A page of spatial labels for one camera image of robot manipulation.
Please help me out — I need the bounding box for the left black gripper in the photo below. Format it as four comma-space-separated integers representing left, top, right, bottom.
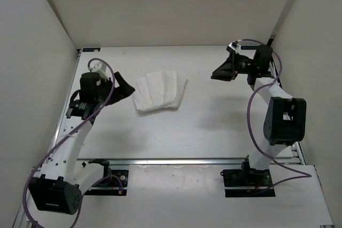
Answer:
95, 72, 134, 106

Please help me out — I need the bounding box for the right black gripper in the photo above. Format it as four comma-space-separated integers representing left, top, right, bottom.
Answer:
211, 51, 257, 82

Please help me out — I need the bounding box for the white pleated skirt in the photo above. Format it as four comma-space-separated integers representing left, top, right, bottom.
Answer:
132, 70, 187, 113

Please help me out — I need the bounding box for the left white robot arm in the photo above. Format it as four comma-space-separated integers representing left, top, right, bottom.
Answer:
28, 72, 135, 215

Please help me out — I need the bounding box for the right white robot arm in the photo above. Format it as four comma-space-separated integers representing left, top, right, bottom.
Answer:
211, 42, 307, 185

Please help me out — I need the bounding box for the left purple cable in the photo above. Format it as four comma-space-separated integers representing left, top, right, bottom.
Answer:
22, 57, 123, 228

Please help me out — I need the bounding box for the purple cable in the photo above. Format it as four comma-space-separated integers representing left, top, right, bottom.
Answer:
22, 57, 123, 228
237, 38, 313, 194

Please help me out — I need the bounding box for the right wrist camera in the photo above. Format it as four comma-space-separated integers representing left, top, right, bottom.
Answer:
226, 40, 242, 54

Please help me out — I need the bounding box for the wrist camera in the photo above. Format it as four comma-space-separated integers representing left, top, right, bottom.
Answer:
226, 40, 242, 54
90, 61, 109, 80

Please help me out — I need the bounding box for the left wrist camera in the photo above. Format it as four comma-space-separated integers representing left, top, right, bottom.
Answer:
90, 61, 109, 80

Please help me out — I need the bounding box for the aluminium frame rail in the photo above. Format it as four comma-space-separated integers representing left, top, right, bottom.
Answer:
44, 157, 305, 167

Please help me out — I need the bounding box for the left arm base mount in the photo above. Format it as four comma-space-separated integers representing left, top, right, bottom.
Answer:
82, 159, 129, 196

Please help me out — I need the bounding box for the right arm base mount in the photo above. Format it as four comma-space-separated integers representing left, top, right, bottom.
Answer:
220, 159, 276, 198

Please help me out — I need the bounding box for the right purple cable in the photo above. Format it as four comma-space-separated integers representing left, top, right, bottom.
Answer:
237, 38, 313, 194

